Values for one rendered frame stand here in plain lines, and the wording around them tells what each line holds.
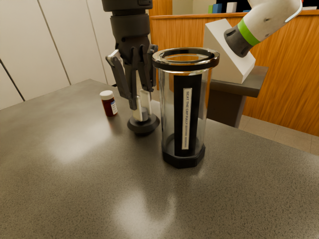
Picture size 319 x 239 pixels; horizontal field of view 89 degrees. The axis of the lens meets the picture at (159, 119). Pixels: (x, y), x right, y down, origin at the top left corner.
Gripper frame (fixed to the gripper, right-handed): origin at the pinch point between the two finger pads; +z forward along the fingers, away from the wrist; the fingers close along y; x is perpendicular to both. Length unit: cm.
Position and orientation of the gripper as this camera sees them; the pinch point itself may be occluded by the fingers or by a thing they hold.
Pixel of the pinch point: (141, 105)
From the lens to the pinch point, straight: 43.0
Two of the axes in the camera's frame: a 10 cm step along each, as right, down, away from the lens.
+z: 0.5, 8.2, 5.7
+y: 6.6, -4.5, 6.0
